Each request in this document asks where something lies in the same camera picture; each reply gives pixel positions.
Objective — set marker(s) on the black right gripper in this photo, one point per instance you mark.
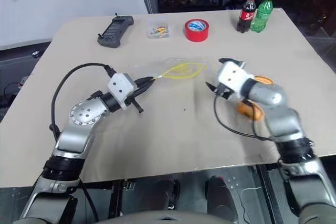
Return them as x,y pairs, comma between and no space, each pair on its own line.
224,91

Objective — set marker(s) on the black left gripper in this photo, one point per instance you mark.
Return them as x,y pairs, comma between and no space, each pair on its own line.
132,95

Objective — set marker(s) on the clear plastic bag yellow zip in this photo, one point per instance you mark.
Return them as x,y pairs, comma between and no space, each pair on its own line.
183,70

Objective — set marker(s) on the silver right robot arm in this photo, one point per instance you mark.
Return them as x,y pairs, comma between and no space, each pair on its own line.
286,119

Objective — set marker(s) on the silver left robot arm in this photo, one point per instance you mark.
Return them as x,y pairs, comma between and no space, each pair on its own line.
78,129

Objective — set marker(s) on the orange round snack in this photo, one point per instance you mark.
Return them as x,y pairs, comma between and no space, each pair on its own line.
249,111

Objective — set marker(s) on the red tape roll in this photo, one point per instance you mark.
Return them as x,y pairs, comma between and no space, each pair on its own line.
197,31

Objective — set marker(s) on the clear box of colourful bits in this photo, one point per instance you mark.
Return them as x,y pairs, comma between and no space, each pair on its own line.
160,30

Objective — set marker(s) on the black handheld remote controller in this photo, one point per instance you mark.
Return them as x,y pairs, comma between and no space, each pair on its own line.
115,31

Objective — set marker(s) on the cola bottle red cap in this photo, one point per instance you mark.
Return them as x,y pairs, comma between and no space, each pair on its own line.
245,15

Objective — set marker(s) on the green soda bottle yellow cap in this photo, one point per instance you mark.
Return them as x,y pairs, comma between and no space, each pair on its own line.
261,15

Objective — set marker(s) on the dark rounded shape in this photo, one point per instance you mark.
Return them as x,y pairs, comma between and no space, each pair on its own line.
168,193
220,197

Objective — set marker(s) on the black table leg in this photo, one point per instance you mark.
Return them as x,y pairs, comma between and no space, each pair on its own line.
119,200

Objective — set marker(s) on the grey robot torso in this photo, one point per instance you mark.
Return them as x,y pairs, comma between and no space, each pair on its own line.
170,217

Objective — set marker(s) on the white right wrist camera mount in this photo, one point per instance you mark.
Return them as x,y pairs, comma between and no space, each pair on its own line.
232,78

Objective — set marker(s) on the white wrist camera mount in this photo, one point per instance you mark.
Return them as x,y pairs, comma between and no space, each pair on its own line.
120,87
232,78

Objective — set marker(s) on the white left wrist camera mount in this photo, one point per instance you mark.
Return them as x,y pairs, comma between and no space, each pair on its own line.
120,87

